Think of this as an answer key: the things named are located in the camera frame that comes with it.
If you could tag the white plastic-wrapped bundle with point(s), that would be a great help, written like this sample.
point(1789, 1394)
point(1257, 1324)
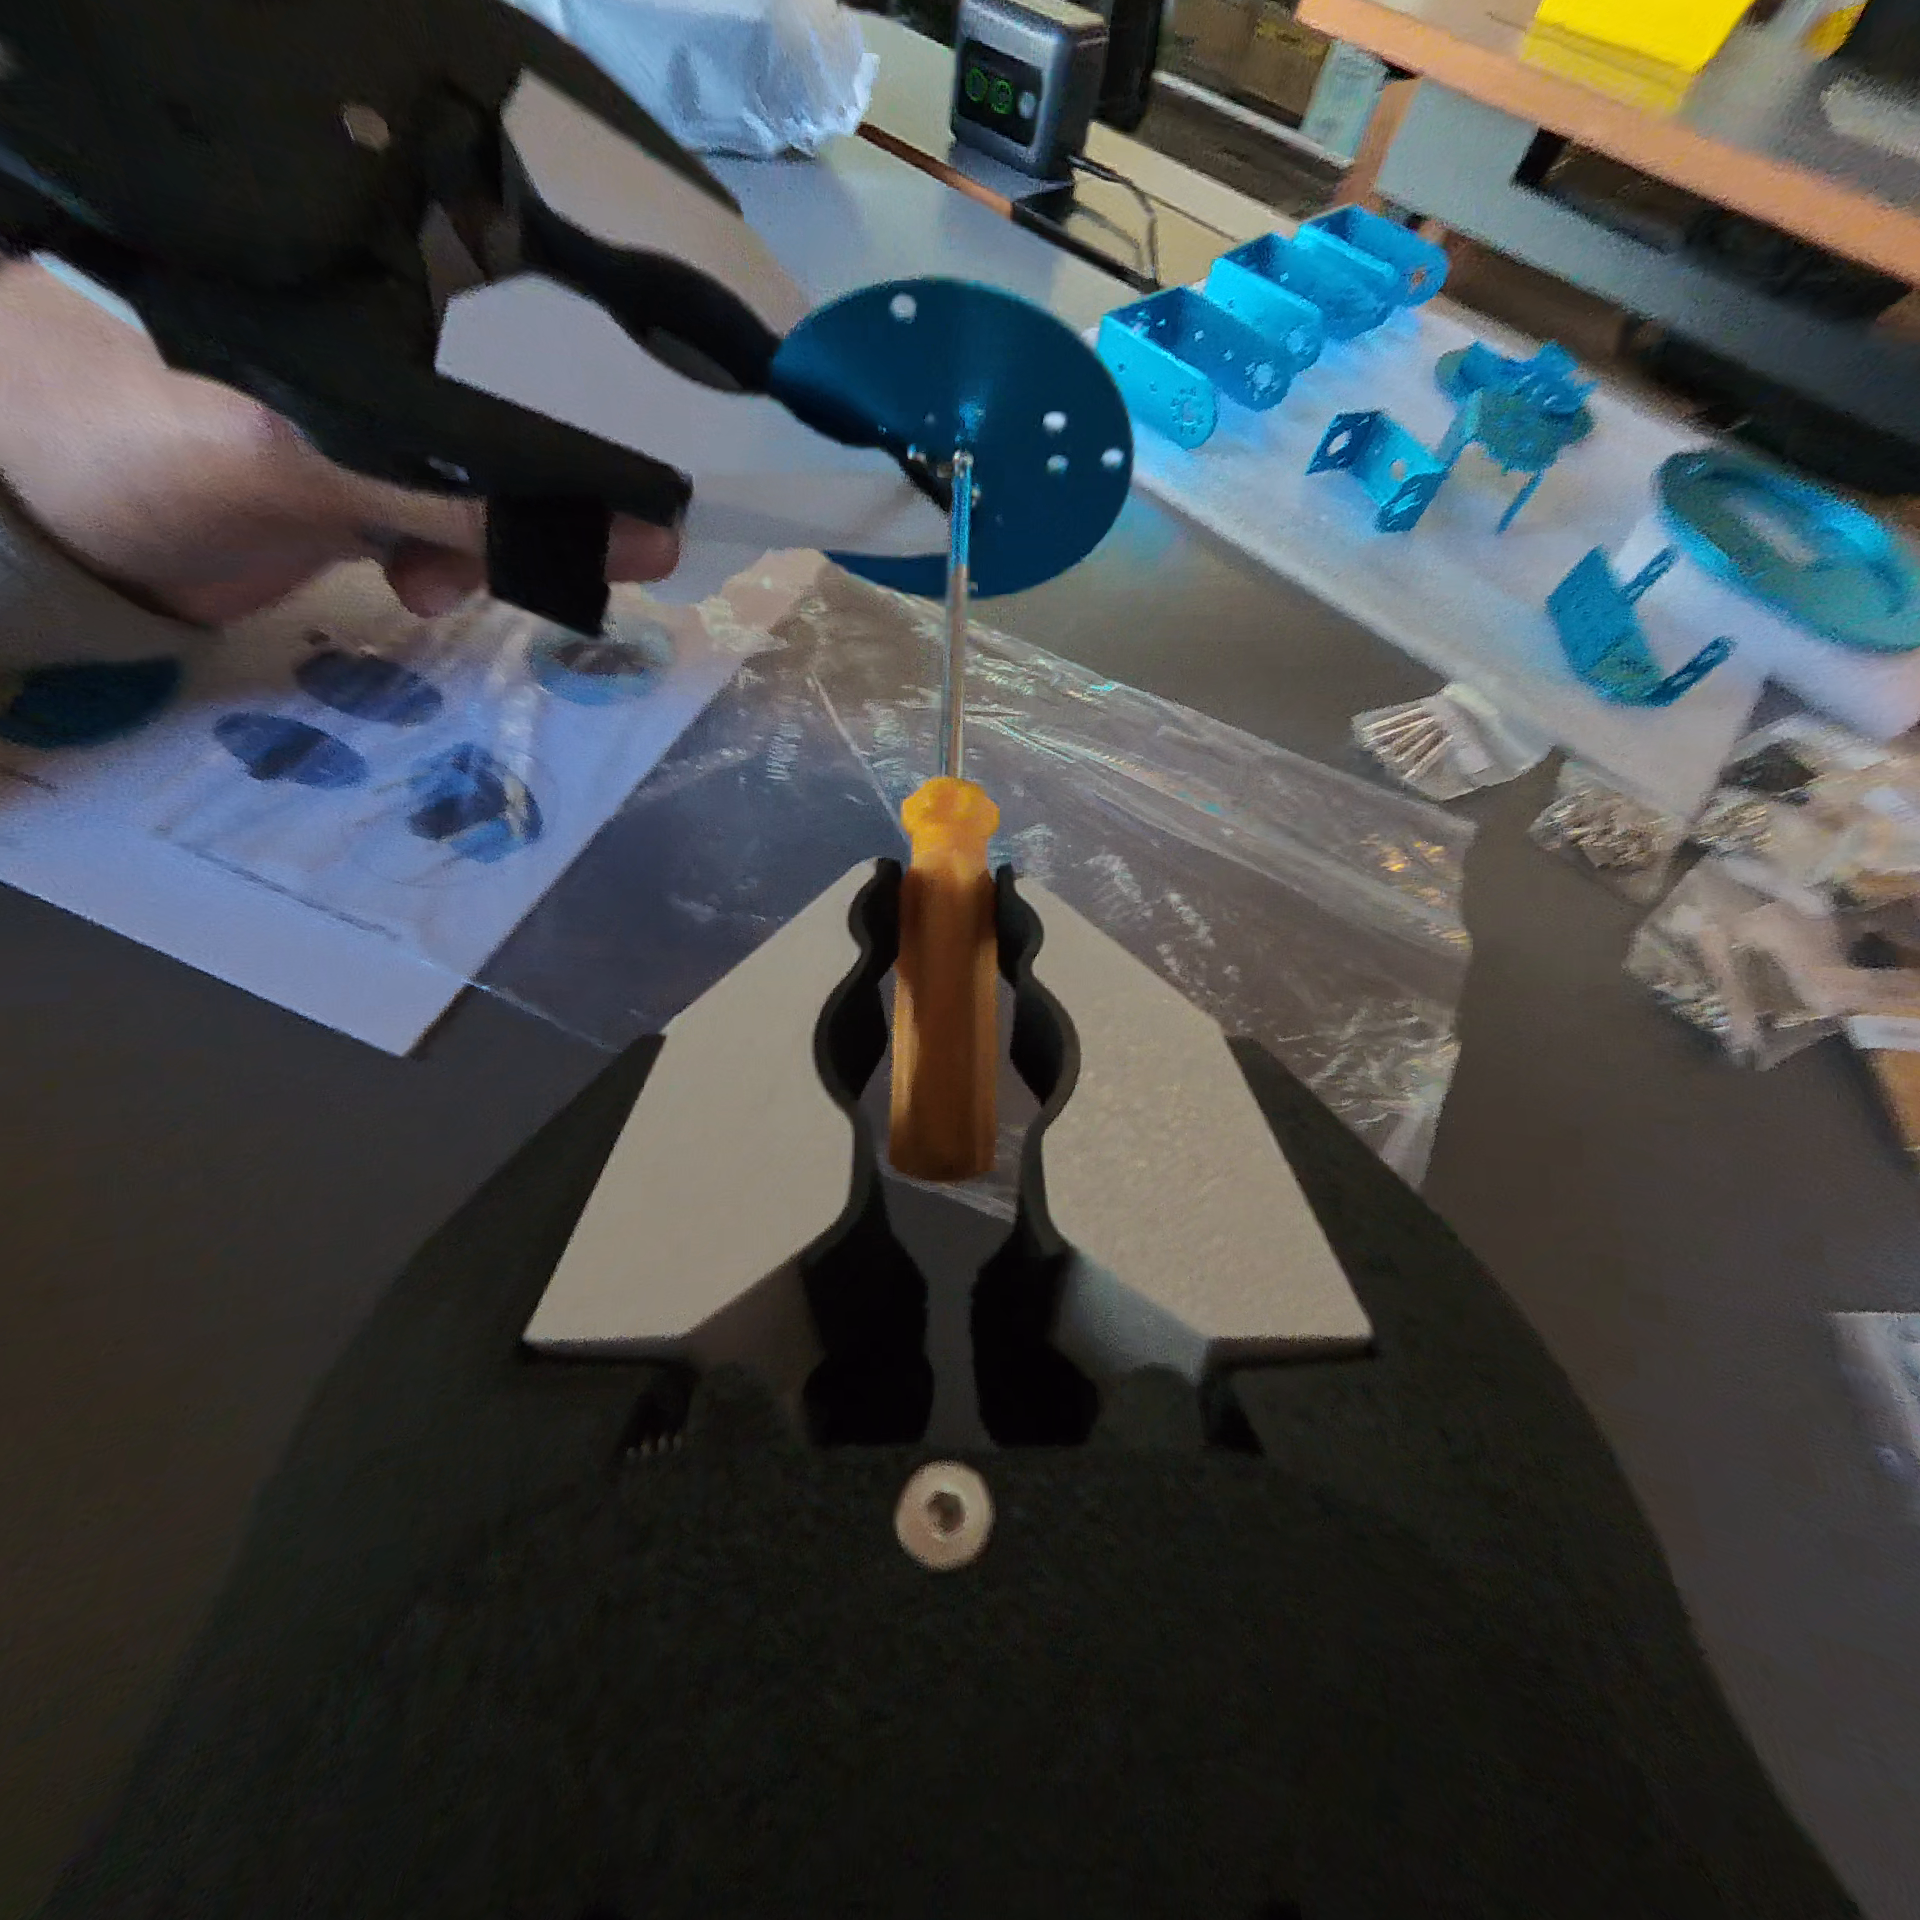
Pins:
point(723, 74)

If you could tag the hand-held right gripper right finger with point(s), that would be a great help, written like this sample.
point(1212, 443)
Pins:
point(1200, 1187)

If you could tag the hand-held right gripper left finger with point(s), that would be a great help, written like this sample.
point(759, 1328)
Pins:
point(702, 1187)

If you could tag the white assembly instruction sheet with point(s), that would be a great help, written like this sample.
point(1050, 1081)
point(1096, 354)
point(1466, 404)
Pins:
point(150, 903)

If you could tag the wide blue perforated bracket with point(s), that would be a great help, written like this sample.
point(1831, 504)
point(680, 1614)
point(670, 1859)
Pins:
point(1605, 625)

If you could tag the white foam sheet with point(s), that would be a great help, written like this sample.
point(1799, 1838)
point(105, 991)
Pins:
point(1352, 571)

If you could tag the wood-edged office desk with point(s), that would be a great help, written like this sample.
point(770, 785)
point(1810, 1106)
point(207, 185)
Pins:
point(1576, 229)

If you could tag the blue round metal disc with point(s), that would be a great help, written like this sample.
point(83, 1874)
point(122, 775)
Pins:
point(1050, 373)

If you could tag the yellow plastic bin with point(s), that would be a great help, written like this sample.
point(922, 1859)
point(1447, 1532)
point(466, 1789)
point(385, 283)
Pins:
point(1638, 28)

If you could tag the single clear hardware bag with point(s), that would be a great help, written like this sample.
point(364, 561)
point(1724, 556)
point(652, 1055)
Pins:
point(1883, 1394)

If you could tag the clear plastic bag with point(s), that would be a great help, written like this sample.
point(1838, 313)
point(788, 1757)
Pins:
point(1200, 867)

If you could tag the blue metal U bracket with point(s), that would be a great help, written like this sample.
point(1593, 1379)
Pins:
point(1257, 298)
point(1169, 359)
point(1338, 271)
point(1395, 248)

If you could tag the small grey charger device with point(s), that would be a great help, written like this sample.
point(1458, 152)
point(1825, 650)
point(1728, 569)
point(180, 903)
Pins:
point(1021, 84)

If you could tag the pile of small screw bags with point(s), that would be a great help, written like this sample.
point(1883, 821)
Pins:
point(1724, 903)

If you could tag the blue angled bracket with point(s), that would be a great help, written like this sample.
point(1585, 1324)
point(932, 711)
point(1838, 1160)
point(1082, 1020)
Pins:
point(1524, 453)

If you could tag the person's left hand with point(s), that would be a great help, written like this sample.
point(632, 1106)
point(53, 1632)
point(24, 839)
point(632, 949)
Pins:
point(150, 453)

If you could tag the small blue U bracket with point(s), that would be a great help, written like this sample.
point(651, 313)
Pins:
point(1373, 460)

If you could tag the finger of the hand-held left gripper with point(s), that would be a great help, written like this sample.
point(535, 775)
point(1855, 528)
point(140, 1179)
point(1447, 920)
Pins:
point(599, 389)
point(641, 208)

